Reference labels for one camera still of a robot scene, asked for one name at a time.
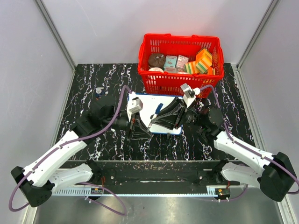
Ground pink small box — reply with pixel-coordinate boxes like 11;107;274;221
176;55;189;72

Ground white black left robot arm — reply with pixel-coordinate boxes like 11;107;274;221
11;93;152;207

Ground orange blue pump bottle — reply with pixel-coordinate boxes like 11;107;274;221
95;87;107;100

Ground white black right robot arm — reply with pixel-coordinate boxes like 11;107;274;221
151;96;299;202

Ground brown round package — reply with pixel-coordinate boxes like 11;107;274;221
148;53;166;69

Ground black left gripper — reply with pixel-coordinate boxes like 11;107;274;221
103;112;153;141

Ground blue framed whiteboard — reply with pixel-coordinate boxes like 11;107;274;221
127;92;183;135

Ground teal small box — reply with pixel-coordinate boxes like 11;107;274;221
164;55;178;70

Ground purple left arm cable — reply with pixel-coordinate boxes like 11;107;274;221
8;85;134;215

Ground white marker with blue cap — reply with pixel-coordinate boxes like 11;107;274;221
148;103;163;130

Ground green yellow sponge pack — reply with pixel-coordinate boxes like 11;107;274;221
184;61;199;74

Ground red plastic shopping basket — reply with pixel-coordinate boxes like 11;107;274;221
138;34;225;96

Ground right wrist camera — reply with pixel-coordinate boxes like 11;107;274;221
180;83;200;108

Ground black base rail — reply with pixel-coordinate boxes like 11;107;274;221
58;160;241;196

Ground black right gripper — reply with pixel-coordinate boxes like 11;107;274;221
150;97;206;130

